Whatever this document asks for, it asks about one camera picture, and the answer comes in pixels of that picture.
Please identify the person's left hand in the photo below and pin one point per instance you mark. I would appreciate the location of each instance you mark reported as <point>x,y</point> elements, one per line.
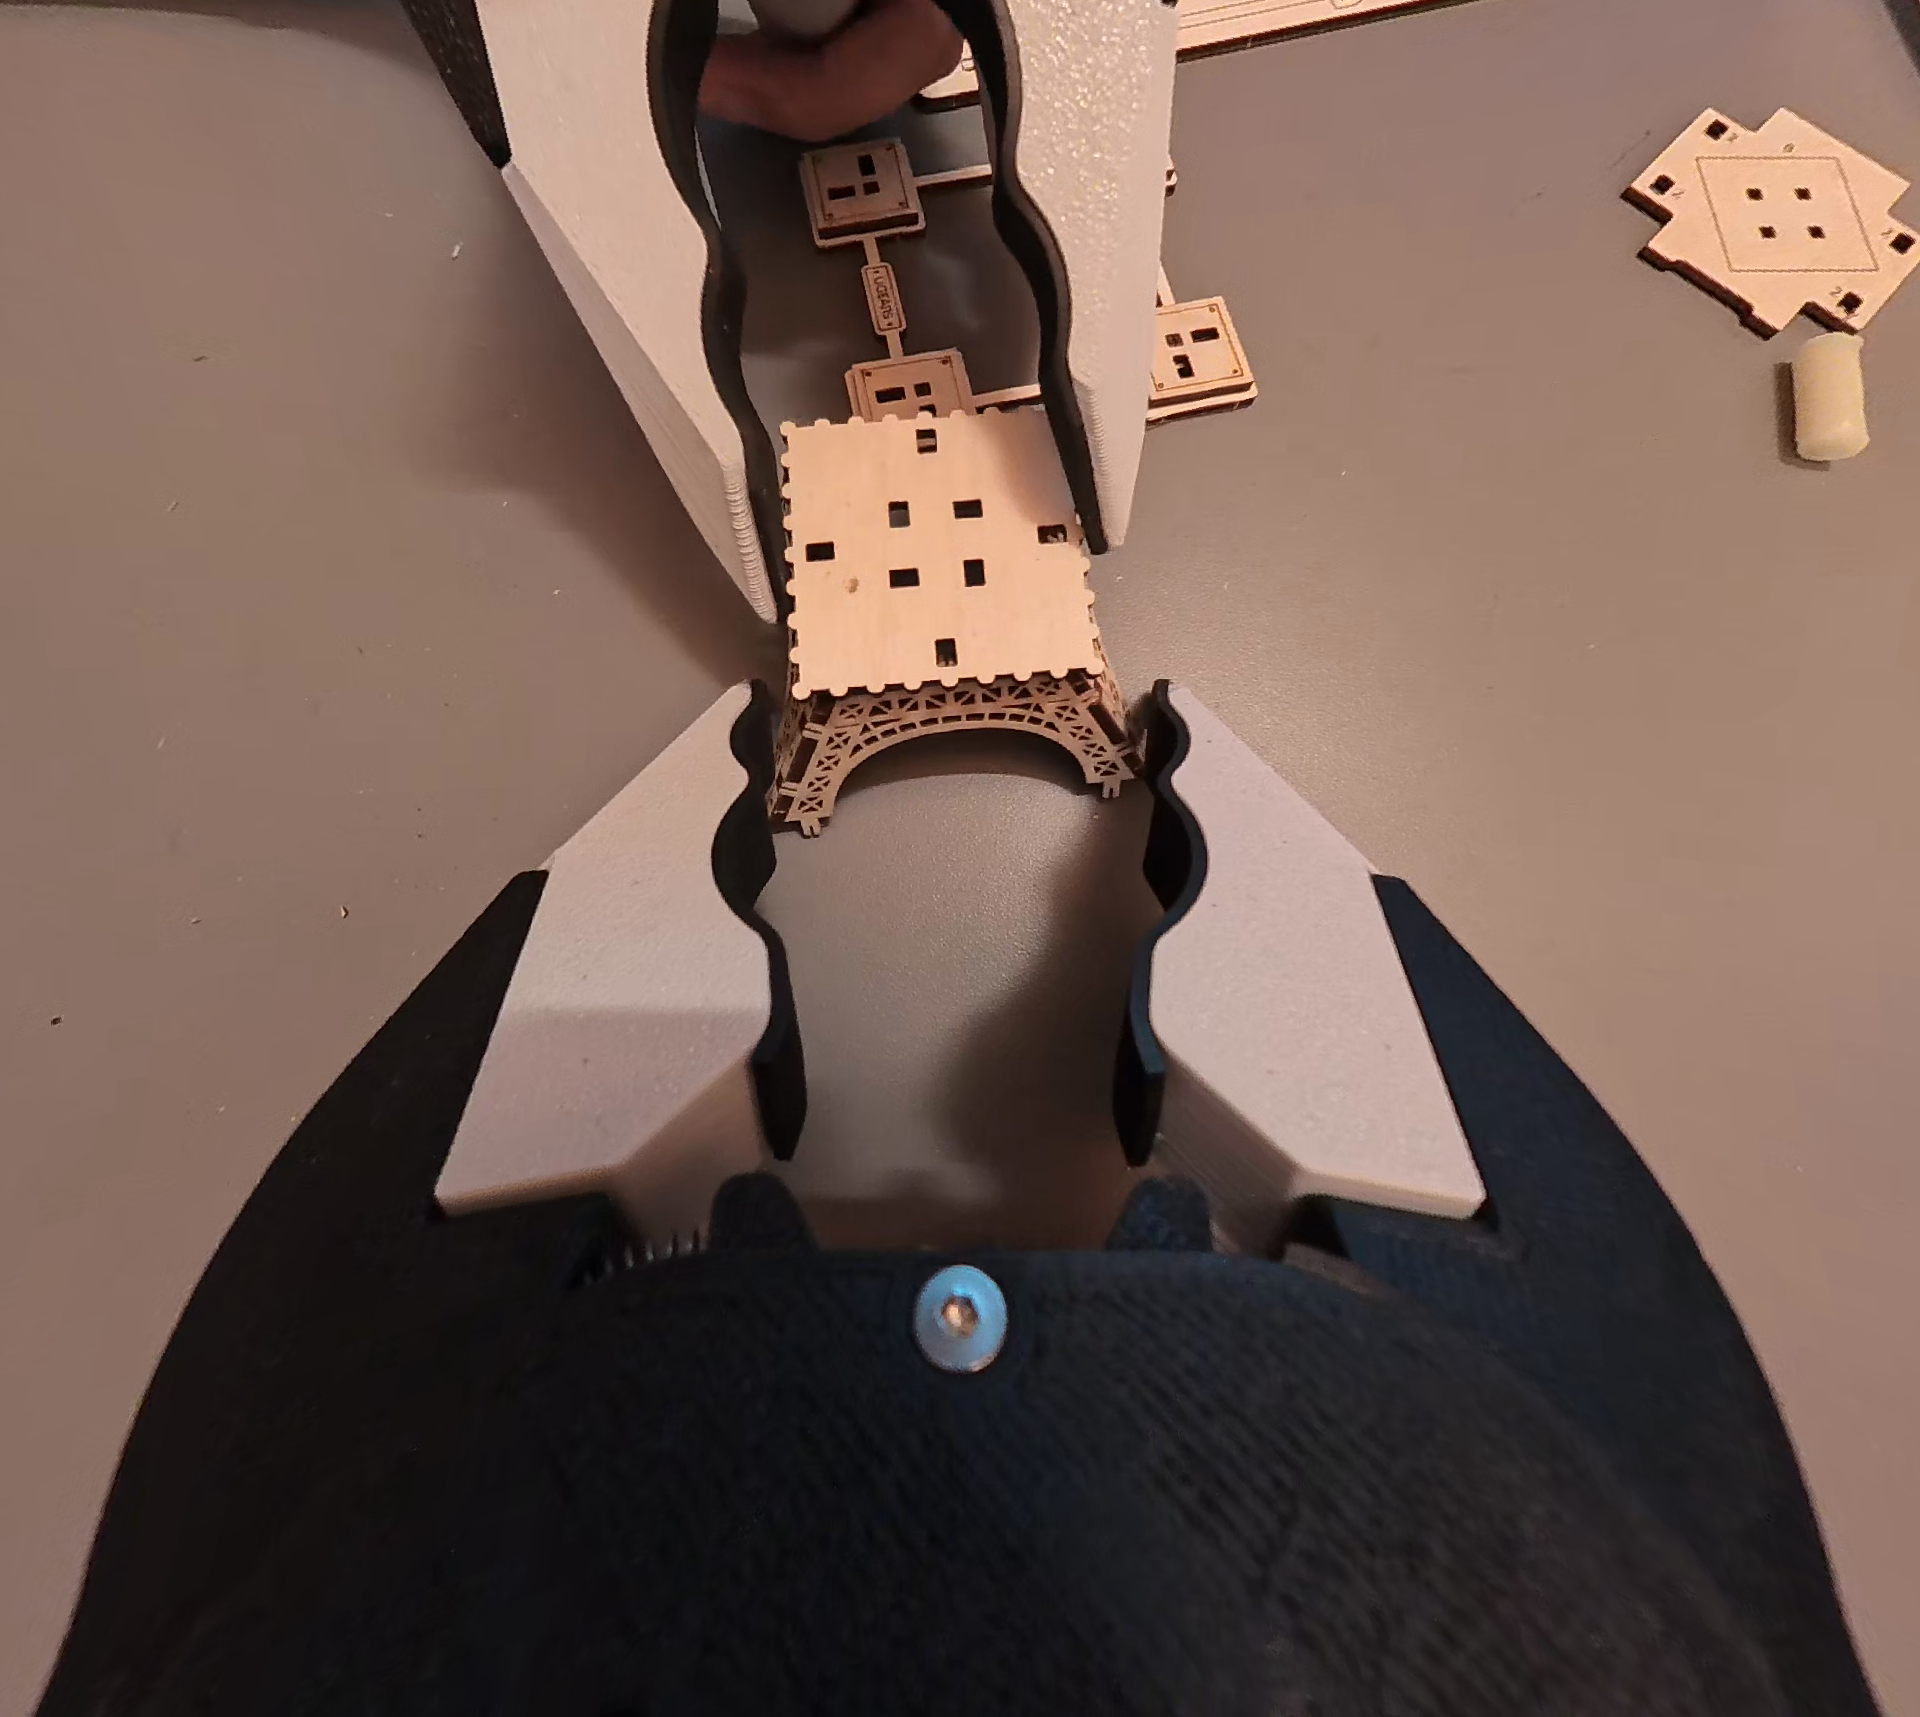
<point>810,74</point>

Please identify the small pale wax piece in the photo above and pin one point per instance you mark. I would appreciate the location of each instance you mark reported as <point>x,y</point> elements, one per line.
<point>1825,396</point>

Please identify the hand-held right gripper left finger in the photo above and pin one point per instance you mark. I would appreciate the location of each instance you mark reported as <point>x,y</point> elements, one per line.
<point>628,995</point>

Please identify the wooden frame with small squares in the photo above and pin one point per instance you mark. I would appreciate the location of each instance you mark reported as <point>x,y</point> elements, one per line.
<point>858,189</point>

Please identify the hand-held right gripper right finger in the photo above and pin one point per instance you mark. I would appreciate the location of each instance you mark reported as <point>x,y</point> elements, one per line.
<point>1288,995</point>

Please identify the wooden tower base model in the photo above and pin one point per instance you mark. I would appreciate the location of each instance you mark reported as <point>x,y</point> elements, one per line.
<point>929,623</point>

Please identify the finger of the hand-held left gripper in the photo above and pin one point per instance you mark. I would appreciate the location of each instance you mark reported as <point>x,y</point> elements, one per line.
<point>586,97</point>
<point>1092,97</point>

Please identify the cross-shaped wooden plate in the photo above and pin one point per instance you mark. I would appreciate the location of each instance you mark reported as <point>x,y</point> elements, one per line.
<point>1757,219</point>

